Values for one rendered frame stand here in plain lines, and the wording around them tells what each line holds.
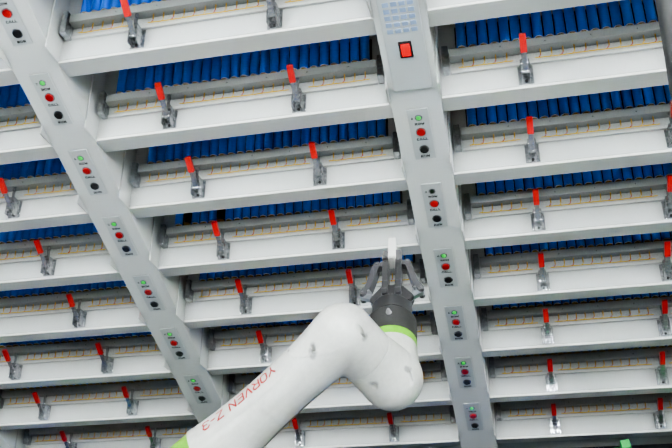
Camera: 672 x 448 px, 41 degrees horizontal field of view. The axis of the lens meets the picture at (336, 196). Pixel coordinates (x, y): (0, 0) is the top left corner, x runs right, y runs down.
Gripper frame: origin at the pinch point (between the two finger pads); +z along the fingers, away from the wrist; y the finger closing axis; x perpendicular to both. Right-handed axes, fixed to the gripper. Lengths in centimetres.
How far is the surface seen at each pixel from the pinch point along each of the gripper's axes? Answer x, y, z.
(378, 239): -5.5, -3.9, 11.7
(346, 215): -1.2, -10.5, 15.8
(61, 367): -46, -95, 21
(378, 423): -79, -14, 23
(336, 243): -5.6, -13.3, 11.8
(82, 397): -62, -96, 25
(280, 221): -1.7, -25.7, 16.6
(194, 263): -7.7, -46.4, 11.9
